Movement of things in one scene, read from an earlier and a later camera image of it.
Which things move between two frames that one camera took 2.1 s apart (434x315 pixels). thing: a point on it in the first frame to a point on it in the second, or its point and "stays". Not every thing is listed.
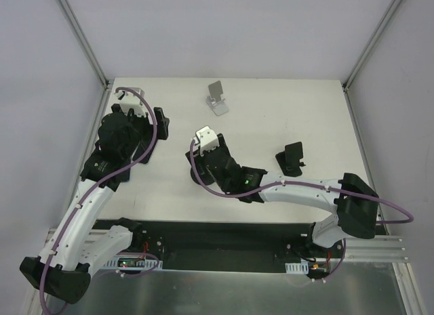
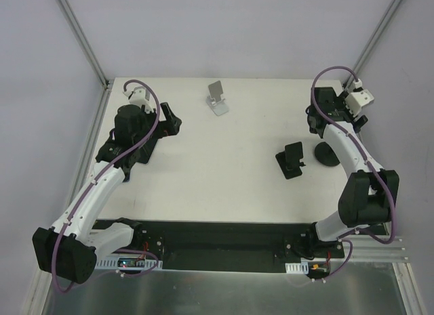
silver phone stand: x=218 y=105 stays
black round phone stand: x=206 y=179 to x=325 y=155
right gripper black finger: x=196 y=159 to x=359 y=122
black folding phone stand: x=289 y=160 stays
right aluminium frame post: x=367 y=50 stays
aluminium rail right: x=380 y=248 stays
